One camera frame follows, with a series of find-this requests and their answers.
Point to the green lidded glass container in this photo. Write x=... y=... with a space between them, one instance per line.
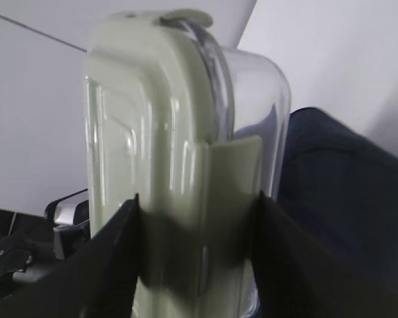
x=185 y=135

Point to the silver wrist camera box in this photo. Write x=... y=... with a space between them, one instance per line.
x=69 y=217

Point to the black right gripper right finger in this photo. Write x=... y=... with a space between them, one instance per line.
x=296 y=277

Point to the dark blue lunch bag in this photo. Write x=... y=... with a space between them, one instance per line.
x=343 y=190

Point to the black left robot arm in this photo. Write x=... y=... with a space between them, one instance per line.
x=32 y=246

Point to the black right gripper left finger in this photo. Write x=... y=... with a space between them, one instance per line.
x=98 y=281

